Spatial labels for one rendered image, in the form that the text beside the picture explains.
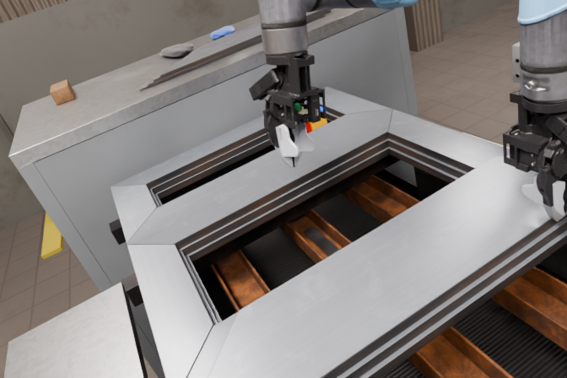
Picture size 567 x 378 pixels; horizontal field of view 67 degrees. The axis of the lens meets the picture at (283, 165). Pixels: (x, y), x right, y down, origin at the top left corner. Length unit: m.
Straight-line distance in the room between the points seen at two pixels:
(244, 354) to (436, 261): 0.32
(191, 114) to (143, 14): 2.18
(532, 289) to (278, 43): 0.63
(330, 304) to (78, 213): 0.89
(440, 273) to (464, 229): 0.10
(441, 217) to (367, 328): 0.25
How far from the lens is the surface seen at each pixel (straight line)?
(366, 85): 1.60
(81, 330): 1.08
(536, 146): 0.70
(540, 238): 0.79
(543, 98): 0.66
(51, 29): 3.44
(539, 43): 0.63
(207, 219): 0.96
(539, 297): 0.93
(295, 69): 0.70
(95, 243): 1.43
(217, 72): 1.33
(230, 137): 1.30
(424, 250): 0.74
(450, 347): 0.85
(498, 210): 0.81
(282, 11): 0.70
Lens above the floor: 1.37
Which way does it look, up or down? 28 degrees down
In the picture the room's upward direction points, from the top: 18 degrees counter-clockwise
